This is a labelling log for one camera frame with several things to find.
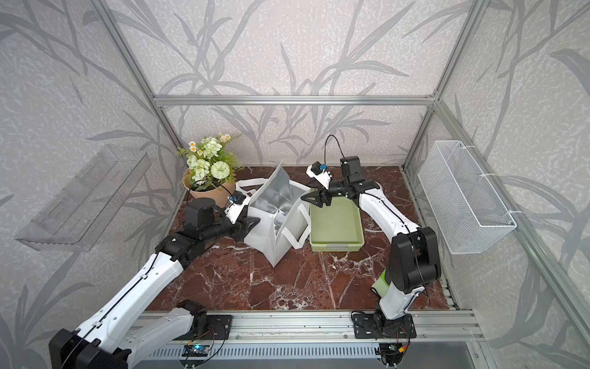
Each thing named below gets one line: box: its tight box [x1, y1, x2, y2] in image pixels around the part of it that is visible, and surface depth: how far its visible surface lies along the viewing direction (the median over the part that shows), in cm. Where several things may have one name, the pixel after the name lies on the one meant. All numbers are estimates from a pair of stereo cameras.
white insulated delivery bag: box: [235, 160, 312, 268], surface depth 82 cm
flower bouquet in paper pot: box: [177, 132, 244, 207], surface depth 84 cm
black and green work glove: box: [371, 268, 390, 300], surface depth 84 cm
